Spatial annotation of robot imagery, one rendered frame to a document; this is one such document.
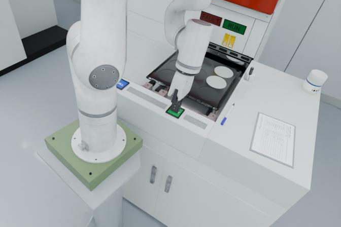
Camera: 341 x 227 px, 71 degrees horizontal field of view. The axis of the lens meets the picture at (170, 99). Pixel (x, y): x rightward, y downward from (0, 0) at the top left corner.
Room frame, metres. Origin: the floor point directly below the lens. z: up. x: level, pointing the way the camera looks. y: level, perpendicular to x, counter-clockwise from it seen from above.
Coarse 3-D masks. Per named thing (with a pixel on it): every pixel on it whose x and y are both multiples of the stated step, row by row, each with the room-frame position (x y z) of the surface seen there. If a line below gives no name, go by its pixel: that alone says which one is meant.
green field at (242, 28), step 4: (224, 24) 1.19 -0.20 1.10; (228, 24) 1.18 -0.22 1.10; (232, 24) 1.18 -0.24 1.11; (236, 24) 1.17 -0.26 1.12; (228, 28) 1.18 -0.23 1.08; (232, 28) 1.17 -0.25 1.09; (236, 28) 1.17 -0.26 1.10; (240, 28) 1.16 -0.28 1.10; (244, 28) 1.15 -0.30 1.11; (240, 32) 1.16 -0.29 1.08
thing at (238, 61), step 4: (176, 48) 1.27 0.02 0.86; (208, 48) 1.20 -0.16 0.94; (212, 48) 1.21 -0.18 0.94; (212, 52) 1.19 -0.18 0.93; (216, 52) 1.18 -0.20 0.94; (220, 52) 1.18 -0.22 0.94; (220, 56) 1.17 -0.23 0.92; (224, 56) 1.16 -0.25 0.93; (228, 56) 1.15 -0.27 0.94; (232, 56) 1.16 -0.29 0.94; (232, 60) 1.14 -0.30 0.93; (236, 60) 1.14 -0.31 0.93; (240, 60) 1.13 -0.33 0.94; (240, 64) 1.13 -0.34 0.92; (244, 64) 1.12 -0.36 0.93; (248, 64) 1.11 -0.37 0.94; (244, 72) 1.12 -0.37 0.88; (240, 76) 1.12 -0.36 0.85
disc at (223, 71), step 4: (216, 68) 1.08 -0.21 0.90; (220, 68) 1.08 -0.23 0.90; (224, 68) 1.09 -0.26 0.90; (228, 68) 1.10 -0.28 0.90; (216, 72) 1.04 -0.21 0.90; (220, 72) 1.05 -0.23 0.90; (224, 72) 1.05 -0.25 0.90; (228, 72) 1.06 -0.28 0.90; (232, 72) 1.07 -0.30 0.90; (220, 76) 1.01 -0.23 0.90; (224, 76) 1.02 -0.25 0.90; (228, 76) 1.03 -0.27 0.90
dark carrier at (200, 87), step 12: (168, 60) 1.07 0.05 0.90; (204, 60) 1.14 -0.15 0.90; (156, 72) 0.95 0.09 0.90; (168, 72) 0.96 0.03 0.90; (204, 72) 1.02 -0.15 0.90; (168, 84) 0.87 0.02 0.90; (192, 84) 0.91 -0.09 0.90; (204, 84) 0.92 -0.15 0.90; (228, 84) 0.96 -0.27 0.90; (192, 96) 0.82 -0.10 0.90; (204, 96) 0.83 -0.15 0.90; (216, 96) 0.85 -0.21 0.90
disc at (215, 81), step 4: (212, 76) 1.00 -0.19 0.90; (216, 76) 1.01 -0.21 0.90; (208, 80) 0.96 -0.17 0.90; (212, 80) 0.97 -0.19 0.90; (216, 80) 0.97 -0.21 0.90; (220, 80) 0.98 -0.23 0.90; (224, 80) 0.99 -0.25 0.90; (212, 84) 0.93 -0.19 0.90; (216, 84) 0.94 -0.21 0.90; (220, 84) 0.95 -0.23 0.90; (224, 84) 0.95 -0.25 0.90; (220, 88) 0.91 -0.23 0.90
